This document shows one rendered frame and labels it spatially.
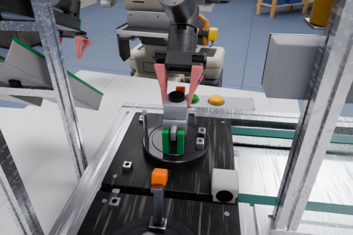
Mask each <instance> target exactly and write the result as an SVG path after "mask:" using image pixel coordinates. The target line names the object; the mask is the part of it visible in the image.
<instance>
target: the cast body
mask: <svg viewBox="0 0 353 235"><path fill-rule="evenodd" d="M163 117H164V118H163V129H166V130H169V134H170V140H171V141H176V137H177V133H178V130H180V131H184V135H185V134H186V128H187V124H188V117H189V109H188V95H184V93H183V92H181V91H172V92H170V93H169V94H167V95H166V97H165V101H164V104H163Z"/></svg>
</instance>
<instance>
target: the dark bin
mask: <svg viewBox="0 0 353 235"><path fill-rule="evenodd" d="M53 12H54V17H55V21H56V26H57V29H59V30H70V31H80V28H81V19H79V18H76V17H73V16H70V15H67V14H65V13H62V12H59V11H57V10H54V9H53ZM0 14H1V17H2V19H27V20H35V16H34V12H33V8H32V5H31V2H30V0H0Z"/></svg>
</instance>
